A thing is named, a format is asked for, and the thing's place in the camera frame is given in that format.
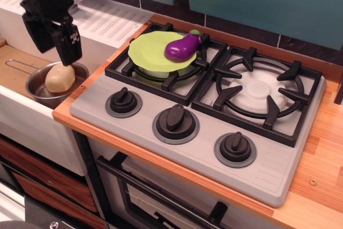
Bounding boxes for black burner grate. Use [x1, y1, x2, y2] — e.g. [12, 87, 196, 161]
[105, 23, 228, 106]
[191, 46, 323, 147]

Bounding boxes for right black stove knob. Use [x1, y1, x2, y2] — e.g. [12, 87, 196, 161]
[214, 132, 257, 168]

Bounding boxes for middle black stove knob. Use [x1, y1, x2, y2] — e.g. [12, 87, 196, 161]
[152, 104, 200, 145]

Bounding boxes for black oven door handle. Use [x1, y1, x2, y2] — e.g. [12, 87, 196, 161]
[96, 157, 227, 228]

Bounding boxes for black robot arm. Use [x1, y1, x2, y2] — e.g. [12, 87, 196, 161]
[20, 0, 82, 66]

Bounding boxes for right white burner cap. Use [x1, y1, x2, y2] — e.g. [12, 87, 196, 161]
[228, 63, 297, 114]

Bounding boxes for purple toy eggplant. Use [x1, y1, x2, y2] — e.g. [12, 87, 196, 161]
[164, 29, 202, 62]

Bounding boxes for grey toy stove top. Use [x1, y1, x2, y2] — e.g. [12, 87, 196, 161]
[69, 46, 326, 208]

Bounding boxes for wooden drawer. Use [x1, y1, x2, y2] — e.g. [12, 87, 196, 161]
[13, 172, 106, 229]
[1, 135, 92, 202]

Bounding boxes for left black stove knob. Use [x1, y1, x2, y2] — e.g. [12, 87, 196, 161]
[105, 87, 143, 119]

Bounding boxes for left black burner grate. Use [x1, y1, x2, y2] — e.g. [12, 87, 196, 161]
[105, 23, 228, 106]

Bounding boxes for lime green plate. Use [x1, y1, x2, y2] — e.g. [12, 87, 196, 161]
[128, 31, 197, 72]

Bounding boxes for right black burner grate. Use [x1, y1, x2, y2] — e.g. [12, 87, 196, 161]
[191, 46, 323, 147]

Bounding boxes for beige toy potato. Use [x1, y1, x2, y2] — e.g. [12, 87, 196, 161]
[45, 63, 76, 93]

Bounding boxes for small steel pot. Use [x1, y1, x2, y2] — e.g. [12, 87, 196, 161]
[4, 59, 90, 109]

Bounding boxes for white toy sink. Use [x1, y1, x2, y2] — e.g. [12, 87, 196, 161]
[1, 0, 152, 176]

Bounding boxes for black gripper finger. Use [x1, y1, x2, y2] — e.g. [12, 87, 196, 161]
[51, 24, 82, 65]
[23, 13, 55, 53]

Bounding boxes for lower wooden drawer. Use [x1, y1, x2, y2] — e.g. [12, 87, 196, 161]
[13, 172, 106, 229]

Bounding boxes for upper wooden drawer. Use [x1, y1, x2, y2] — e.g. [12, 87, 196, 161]
[1, 135, 92, 202]

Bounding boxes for toy oven door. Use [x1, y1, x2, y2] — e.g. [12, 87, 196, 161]
[89, 139, 275, 228]

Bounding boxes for black stove knob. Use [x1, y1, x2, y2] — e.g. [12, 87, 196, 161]
[105, 87, 143, 119]
[152, 104, 200, 145]
[214, 132, 257, 168]

